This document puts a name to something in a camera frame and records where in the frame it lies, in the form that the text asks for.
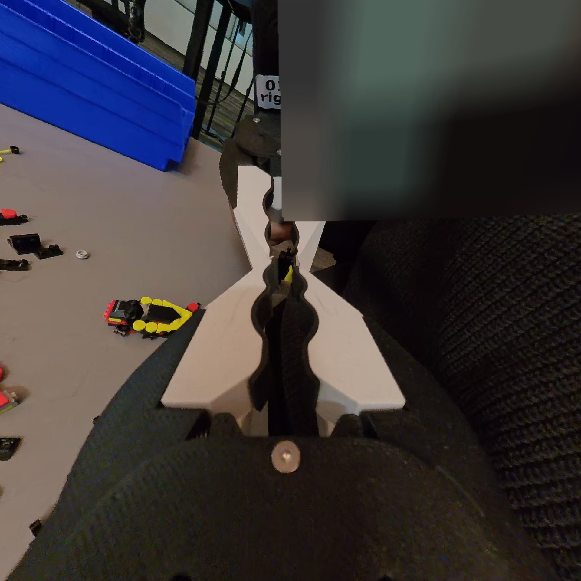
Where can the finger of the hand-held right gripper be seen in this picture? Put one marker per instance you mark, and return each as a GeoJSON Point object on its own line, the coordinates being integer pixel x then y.
{"type": "Point", "coordinates": [249, 204]}
{"type": "Point", "coordinates": [311, 238]}

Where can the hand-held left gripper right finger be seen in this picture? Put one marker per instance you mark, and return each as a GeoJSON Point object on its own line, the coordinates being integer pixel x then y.
{"type": "Point", "coordinates": [349, 363]}

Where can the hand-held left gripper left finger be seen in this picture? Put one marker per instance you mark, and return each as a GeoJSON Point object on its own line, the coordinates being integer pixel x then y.
{"type": "Point", "coordinates": [218, 354]}

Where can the small black yellow toy brick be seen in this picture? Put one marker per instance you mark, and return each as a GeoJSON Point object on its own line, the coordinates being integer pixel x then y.
{"type": "Point", "coordinates": [287, 272]}

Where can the red yellow toy brick model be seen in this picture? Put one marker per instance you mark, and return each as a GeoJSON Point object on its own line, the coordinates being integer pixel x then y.
{"type": "Point", "coordinates": [152, 317]}

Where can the blue plastic bin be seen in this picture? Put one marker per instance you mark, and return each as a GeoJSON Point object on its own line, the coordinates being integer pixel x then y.
{"type": "Point", "coordinates": [136, 54]}
{"type": "Point", "coordinates": [90, 68]}
{"type": "Point", "coordinates": [90, 118]}

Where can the black flat toy brick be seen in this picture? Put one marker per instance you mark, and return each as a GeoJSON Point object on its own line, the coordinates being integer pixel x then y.
{"type": "Point", "coordinates": [47, 252]}

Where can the red grey toy brick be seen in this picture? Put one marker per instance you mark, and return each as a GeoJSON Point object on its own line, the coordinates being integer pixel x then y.
{"type": "Point", "coordinates": [7, 401]}

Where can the black long toy brick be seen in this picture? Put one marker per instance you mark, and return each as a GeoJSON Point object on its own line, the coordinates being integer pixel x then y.
{"type": "Point", "coordinates": [13, 264]}

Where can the black square toy brick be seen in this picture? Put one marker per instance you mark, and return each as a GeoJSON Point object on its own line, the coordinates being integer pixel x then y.
{"type": "Point", "coordinates": [9, 447]}

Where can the red black toy brick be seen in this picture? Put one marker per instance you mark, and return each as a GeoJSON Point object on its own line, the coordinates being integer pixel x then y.
{"type": "Point", "coordinates": [11, 218]}

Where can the yellow black toy lever piece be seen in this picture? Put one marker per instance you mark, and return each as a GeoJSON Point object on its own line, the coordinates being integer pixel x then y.
{"type": "Point", "coordinates": [10, 150]}

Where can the black metal table frame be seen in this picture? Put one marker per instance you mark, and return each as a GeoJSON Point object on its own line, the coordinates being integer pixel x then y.
{"type": "Point", "coordinates": [204, 54]}

